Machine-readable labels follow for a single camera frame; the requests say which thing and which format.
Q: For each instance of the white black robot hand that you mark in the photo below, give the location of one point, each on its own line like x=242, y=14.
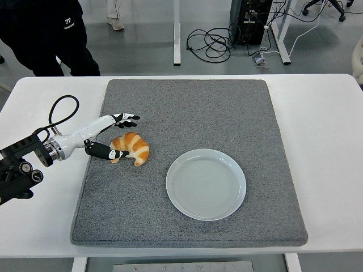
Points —
x=85, y=131

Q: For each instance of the golden croissant bread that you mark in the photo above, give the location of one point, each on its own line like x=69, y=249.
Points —
x=136, y=147

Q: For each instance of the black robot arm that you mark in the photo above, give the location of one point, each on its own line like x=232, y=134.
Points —
x=17, y=170

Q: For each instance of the pale blue round plate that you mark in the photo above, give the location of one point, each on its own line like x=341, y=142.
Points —
x=205, y=184

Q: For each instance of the grey metal plate with screws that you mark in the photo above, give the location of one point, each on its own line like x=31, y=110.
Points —
x=184, y=267

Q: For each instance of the grey fabric mat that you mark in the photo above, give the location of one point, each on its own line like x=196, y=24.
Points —
x=184, y=113

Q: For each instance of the person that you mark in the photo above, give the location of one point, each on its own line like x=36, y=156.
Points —
x=37, y=34

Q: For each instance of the person's leg with light shoe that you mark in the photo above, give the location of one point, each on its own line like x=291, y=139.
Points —
x=115, y=22

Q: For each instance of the narrow white desk leg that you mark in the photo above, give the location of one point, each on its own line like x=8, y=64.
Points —
x=177, y=42

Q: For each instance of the white table leg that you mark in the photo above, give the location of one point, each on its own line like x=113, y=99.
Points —
x=79, y=265
x=293, y=263

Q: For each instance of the metal floor socket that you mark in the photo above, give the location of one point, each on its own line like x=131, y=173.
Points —
x=259, y=61

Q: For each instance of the black computer tower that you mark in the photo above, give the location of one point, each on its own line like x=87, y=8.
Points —
x=249, y=22

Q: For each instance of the wide white desk leg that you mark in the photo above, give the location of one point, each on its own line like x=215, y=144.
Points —
x=282, y=42

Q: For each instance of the white curved chair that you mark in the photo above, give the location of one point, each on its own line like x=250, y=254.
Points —
x=358, y=62

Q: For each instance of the black office chair base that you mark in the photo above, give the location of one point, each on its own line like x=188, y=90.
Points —
x=337, y=7

